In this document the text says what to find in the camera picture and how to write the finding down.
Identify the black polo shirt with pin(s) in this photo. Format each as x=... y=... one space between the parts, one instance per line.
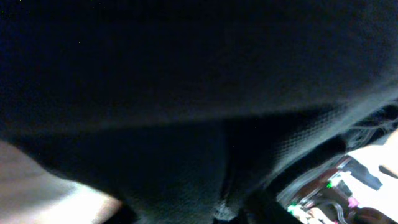
x=182 y=109

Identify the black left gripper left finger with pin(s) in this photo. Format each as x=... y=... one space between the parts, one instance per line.
x=123 y=215

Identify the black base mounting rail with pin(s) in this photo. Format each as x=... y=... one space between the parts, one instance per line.
x=352 y=186

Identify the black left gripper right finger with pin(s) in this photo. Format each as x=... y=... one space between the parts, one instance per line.
x=262 y=208

